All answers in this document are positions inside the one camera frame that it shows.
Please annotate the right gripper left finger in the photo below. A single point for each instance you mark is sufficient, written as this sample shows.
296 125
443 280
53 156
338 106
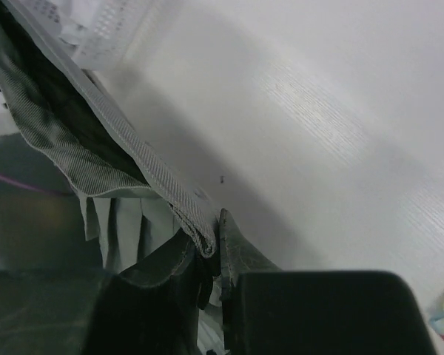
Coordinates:
150 308

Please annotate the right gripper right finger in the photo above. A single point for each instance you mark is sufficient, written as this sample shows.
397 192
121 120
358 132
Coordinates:
270 311

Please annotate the white plastic laundry basket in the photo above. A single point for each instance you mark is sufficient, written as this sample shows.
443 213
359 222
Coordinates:
94 34

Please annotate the grey skirt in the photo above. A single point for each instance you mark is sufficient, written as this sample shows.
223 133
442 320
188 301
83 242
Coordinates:
62 114

